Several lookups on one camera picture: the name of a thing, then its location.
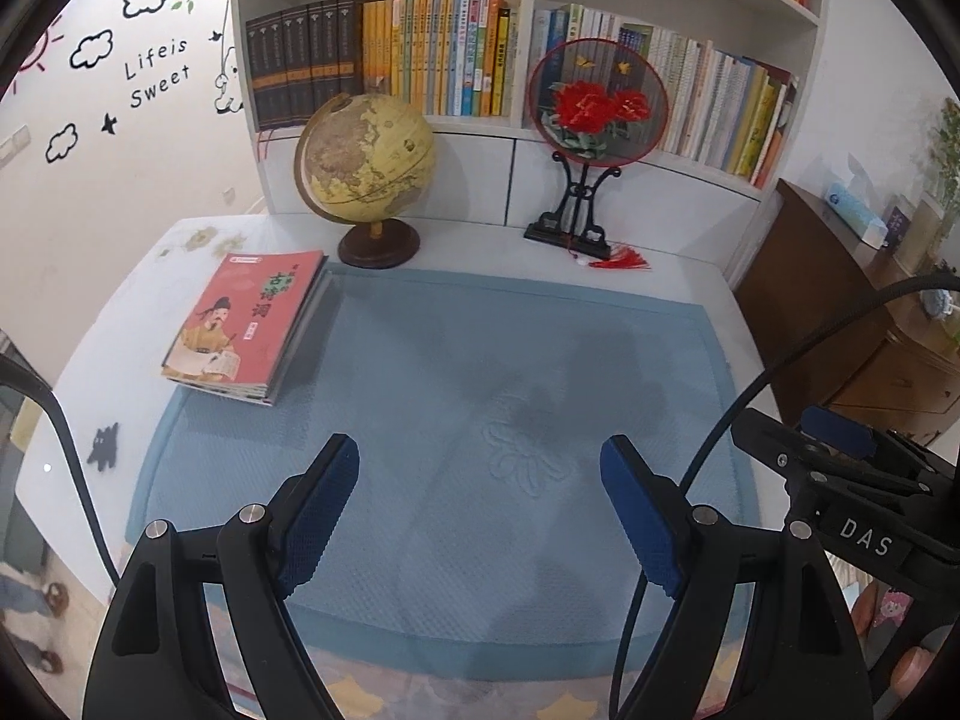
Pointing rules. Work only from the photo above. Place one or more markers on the person's right hand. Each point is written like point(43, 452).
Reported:
point(916, 671)

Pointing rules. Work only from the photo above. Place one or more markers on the light blue quilted mat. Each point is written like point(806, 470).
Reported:
point(487, 360)

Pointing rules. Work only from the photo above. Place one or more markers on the white bookshelf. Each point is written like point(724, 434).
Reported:
point(487, 172)

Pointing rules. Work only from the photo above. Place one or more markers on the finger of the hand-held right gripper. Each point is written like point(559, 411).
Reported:
point(836, 431)
point(772, 446)

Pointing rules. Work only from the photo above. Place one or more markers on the small purple box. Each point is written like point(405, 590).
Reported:
point(898, 225)

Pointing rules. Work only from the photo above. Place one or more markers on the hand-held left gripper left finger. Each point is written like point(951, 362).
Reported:
point(319, 521)

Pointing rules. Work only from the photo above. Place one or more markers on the coral red scholar book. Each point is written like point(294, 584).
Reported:
point(232, 315)

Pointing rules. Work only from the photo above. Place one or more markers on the round red embroidered fan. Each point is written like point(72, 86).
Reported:
point(600, 105)

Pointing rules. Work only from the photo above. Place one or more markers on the black fan stand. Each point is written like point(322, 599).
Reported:
point(577, 195)

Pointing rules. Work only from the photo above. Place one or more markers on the brown wooden cabinet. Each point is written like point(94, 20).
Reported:
point(825, 315)

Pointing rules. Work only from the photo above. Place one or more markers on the blue white tissue box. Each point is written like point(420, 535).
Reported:
point(855, 206)

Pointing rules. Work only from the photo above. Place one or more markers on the black desk sticker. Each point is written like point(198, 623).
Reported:
point(103, 446)

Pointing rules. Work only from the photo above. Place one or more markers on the red tassel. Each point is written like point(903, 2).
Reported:
point(622, 261)

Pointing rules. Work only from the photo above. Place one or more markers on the tree wall decal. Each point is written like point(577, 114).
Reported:
point(217, 30)

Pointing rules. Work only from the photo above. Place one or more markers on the white wall switch panel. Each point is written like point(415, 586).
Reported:
point(11, 150)

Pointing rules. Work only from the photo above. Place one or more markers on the yellow globe on wooden base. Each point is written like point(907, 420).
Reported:
point(367, 157)

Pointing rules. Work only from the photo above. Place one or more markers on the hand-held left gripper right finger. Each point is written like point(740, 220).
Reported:
point(641, 529)

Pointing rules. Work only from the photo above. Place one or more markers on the stack of thin books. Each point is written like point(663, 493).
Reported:
point(289, 360)

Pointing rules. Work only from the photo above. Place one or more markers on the green plant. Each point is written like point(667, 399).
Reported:
point(949, 165)

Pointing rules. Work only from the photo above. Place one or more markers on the gold desk sticker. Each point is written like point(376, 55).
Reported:
point(227, 244)
point(196, 238)

